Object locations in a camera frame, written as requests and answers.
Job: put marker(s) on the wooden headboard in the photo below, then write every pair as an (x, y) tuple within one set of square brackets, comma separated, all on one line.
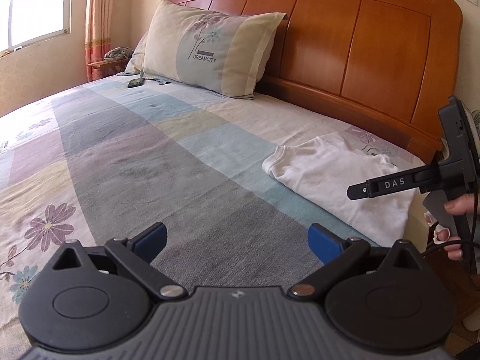
[(356, 45)]

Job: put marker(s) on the bed with patchwork sheet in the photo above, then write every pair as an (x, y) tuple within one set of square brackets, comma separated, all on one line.
[(150, 157)]

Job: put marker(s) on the white printed sweatshirt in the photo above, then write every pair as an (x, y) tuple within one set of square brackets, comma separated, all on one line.
[(337, 180)]

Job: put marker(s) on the orange striped curtain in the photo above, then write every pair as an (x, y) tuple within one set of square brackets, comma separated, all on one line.
[(101, 18)]

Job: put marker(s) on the small pale pillow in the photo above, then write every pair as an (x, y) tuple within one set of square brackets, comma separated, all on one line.
[(135, 58)]

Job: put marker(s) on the wooden nightstand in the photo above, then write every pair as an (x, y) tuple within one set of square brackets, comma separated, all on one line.
[(105, 68)]

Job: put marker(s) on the window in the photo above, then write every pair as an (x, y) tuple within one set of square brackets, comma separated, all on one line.
[(30, 7)]

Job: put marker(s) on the grey plush toy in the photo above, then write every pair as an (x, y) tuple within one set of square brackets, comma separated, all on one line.
[(119, 52)]

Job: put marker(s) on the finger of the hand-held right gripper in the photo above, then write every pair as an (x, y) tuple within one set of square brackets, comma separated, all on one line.
[(358, 191)]

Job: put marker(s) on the person's right hand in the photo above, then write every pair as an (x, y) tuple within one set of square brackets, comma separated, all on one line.
[(457, 232)]

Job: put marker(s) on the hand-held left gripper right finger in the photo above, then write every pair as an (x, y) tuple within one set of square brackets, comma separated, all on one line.
[(323, 244)]

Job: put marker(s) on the black phone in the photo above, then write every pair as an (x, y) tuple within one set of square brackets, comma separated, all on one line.
[(135, 82)]

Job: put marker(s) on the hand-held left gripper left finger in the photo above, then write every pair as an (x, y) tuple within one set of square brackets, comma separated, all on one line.
[(152, 240)]

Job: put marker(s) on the large floral pillow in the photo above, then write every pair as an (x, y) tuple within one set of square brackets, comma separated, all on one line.
[(210, 48)]

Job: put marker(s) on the small green fan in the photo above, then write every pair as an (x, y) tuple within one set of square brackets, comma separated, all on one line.
[(475, 123)]

